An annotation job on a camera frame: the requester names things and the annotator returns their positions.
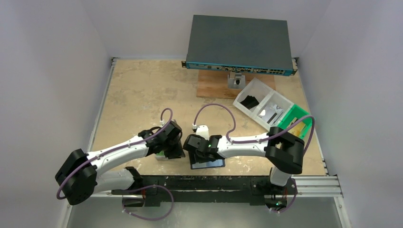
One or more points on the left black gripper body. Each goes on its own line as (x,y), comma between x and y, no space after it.
(176,150)

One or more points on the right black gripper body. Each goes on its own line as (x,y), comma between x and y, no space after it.
(199,156)

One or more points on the blue card holder wallet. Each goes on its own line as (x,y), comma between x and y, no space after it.
(206,165)

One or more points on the silver grey card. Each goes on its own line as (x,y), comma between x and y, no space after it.
(271,112)

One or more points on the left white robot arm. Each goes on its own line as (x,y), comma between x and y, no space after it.
(85,173)

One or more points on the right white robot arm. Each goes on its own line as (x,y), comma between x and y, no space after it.
(284,150)

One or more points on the green card box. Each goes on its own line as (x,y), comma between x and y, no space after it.
(161,157)

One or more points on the black card in bin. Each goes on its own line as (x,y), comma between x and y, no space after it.
(250,102)

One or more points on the gold card black stripe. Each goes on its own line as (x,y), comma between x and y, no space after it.
(298,129)

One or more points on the wooden board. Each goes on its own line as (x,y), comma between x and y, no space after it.
(214,84)

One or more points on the clear plastic bin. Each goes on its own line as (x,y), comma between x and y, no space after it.
(276,98)
(255,88)

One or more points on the grey metal stand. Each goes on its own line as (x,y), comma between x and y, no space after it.
(236,80)

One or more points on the green plastic bin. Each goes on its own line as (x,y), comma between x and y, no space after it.
(294,114)

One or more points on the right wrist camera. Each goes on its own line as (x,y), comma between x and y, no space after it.
(201,130)

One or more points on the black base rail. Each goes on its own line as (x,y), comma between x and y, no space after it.
(254,190)

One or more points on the blue network switch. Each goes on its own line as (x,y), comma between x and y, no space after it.
(240,45)

